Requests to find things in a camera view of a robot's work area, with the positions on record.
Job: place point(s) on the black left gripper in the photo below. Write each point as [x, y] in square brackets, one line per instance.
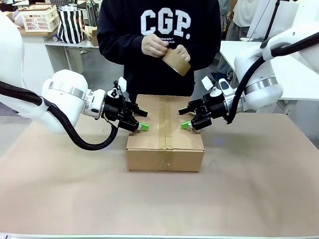
[117, 109]

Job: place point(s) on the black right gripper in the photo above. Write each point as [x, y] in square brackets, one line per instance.
[214, 108]

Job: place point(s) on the brown cardboard shipping box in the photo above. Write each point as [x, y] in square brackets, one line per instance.
[144, 154]

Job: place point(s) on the brown packing tape roll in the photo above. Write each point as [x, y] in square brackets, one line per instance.
[178, 63]

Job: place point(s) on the person's left forearm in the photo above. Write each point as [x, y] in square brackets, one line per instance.
[204, 57]

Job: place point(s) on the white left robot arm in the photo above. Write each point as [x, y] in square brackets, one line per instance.
[64, 84]

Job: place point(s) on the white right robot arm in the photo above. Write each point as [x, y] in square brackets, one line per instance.
[259, 67]

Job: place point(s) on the person's right forearm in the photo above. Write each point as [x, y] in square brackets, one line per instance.
[119, 52]

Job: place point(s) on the small open cardboard box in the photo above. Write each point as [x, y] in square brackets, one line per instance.
[93, 37]

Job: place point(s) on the person's left hand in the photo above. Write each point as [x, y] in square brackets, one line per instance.
[183, 53]

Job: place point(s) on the person's right hand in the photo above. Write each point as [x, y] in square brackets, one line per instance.
[150, 46]

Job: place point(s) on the person's black hoodie torso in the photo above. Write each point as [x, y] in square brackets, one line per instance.
[129, 74]

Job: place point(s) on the bystander in white shirt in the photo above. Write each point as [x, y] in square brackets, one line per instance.
[236, 35]

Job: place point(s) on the white workbench table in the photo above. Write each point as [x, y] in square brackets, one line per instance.
[62, 41]

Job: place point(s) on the black white striped bag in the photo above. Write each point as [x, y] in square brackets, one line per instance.
[71, 27]

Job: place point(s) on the white board panel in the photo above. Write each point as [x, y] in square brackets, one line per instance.
[274, 15]

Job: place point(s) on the white plastic basket crate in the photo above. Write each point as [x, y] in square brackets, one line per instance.
[37, 22]

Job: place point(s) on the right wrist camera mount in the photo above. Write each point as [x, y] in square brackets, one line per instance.
[206, 83]

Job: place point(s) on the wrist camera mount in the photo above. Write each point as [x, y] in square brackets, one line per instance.
[206, 83]
[122, 84]

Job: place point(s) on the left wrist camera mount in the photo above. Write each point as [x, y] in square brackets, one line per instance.
[122, 84]

